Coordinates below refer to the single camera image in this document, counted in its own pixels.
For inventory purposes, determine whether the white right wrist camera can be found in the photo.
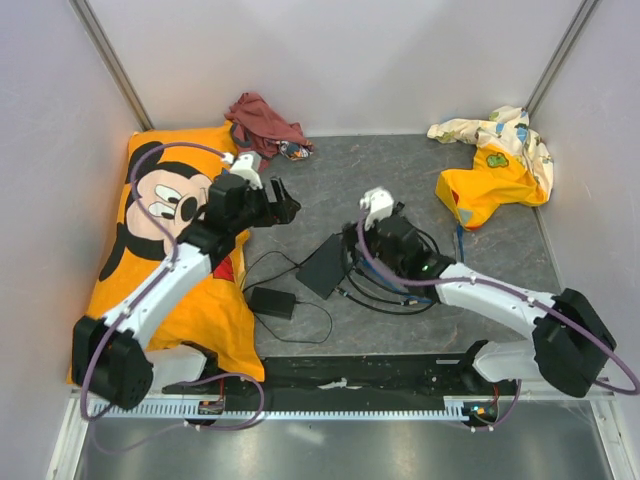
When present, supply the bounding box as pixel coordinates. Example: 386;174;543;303
359;186;399;231

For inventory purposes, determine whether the orange Mickey Mouse pillow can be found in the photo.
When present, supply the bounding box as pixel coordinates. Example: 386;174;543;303
86;121;265;381

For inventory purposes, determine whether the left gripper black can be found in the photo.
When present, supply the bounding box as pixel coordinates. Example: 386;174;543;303
230;176;300;234

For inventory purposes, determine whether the left aluminium corner post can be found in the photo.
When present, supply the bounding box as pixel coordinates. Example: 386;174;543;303
69;0;154;131

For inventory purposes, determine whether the yellow patterned children's garment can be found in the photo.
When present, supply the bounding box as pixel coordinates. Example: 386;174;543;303
427;106;554;231

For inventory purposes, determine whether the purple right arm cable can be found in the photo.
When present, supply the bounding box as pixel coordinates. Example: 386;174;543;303
356;209;640;397

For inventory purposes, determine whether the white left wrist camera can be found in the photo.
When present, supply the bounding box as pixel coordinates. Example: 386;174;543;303
222;151;263;190

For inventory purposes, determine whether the black network switch box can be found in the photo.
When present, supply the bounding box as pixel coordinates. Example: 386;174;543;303
296;234;344;300

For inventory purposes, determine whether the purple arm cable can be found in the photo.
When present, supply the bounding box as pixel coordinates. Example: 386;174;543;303
356;209;640;397
78;141;236;422

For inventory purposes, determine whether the aluminium corner post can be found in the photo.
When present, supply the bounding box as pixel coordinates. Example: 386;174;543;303
69;0;154;131
525;0;601;117

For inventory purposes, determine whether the slotted aluminium cable duct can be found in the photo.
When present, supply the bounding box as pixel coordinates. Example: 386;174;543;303
106;389;475;422

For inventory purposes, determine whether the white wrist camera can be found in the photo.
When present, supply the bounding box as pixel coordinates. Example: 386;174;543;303
222;151;263;190
359;186;399;231

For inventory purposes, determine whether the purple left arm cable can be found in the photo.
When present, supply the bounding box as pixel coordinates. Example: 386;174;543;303
78;141;236;422

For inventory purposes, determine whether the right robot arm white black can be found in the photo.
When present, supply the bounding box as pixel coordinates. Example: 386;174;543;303
342;214;616;398

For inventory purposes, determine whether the blue ethernet cable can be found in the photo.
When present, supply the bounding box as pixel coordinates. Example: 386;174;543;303
357;224;466;305

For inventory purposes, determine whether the maroon crumpled garment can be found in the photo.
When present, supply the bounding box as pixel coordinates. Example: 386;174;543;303
224;92;314;171

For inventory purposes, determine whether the black power adapter brick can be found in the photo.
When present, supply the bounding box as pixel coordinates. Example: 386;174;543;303
248;287;297;320

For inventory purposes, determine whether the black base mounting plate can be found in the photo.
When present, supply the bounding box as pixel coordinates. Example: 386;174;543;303
161;352;521;414

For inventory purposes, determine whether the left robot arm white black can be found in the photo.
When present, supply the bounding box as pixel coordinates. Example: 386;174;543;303
71;174;301;410

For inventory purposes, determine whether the black looped cable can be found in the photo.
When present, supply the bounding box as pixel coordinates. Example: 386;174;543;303
334;227;442;317

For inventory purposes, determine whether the right aluminium corner post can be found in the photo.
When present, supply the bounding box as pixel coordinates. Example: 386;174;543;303
525;0;601;117

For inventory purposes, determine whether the black power cord with plug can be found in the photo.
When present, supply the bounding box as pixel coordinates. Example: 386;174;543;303
242;249;334;344

